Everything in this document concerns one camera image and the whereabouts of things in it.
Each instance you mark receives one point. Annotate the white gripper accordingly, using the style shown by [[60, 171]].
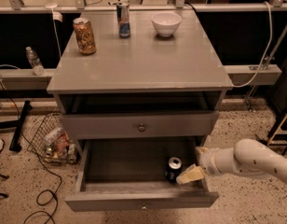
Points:
[[209, 162]]

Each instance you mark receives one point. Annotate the blue pepsi can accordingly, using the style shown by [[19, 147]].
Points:
[[173, 169]]

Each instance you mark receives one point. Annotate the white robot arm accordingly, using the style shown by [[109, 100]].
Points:
[[247, 158]]

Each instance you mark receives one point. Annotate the closed grey upper drawer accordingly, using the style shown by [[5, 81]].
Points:
[[110, 126]]

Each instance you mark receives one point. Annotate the open grey middle drawer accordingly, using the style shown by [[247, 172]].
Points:
[[130, 174]]

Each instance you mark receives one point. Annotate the grey wooden drawer cabinet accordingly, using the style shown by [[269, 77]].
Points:
[[142, 74]]

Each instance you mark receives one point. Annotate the gold patterned soda can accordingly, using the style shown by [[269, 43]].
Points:
[[84, 36]]

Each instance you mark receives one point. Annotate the slim red bull can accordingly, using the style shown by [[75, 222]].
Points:
[[123, 19]]

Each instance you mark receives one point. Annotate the wheeled cart base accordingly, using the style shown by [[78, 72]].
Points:
[[274, 137]]

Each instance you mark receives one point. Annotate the white ceramic bowl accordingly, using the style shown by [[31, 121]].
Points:
[[166, 23]]

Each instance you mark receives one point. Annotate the black metal stand leg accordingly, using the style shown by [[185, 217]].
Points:
[[15, 145]]

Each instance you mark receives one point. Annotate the clear plastic water bottle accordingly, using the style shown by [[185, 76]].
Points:
[[35, 62]]

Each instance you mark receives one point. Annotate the wire basket with snacks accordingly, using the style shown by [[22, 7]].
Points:
[[51, 142]]

